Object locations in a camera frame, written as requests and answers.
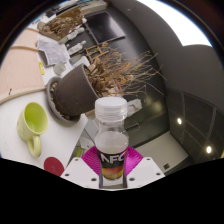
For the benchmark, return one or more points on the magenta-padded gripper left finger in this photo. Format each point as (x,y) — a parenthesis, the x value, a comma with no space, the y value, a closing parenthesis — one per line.
(78,171)

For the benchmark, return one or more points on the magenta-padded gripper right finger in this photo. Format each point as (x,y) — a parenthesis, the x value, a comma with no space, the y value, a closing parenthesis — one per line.
(145,171)

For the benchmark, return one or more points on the clear white-capped drink bottle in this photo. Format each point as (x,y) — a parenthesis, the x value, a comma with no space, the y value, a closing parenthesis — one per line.
(111,143)

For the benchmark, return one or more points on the flat round red coaster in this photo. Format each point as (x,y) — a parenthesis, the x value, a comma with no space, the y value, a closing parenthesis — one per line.
(53,166)

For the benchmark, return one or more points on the round ceiling spotlight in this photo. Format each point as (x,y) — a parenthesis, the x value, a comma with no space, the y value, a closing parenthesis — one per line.
(209,149)
(179,120)

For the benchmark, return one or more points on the yellow-green mug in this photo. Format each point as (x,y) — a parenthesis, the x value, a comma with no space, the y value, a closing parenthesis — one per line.
(31,121)

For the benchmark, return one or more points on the grey plant saucer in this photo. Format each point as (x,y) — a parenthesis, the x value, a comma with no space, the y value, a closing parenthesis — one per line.
(50,100)

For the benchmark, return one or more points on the dark pot with dried plant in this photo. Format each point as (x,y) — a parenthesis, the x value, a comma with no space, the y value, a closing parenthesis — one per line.
(75,91)

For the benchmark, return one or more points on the small white cup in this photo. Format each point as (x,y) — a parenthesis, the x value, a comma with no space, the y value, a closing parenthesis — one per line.
(60,68)

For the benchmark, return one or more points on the small flat yellow item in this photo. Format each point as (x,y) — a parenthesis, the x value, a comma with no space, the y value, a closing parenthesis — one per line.
(41,68)

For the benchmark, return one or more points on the wooden easel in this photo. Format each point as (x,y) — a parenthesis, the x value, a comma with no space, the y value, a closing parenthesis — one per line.
(91,50)

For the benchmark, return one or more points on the small white standing figure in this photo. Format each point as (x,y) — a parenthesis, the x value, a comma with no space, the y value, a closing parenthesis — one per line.
(76,47)

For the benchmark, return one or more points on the newspaper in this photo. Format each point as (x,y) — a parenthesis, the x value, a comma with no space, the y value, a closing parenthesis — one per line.
(51,50)

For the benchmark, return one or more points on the small white bust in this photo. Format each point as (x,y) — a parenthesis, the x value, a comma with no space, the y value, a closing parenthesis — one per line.
(75,34)

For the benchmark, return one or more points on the long ceiling strip light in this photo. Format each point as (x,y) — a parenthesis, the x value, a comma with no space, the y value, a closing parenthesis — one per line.
(176,23)

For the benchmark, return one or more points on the black wall screen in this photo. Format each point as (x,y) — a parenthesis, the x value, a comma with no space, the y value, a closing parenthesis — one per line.
(105,26)

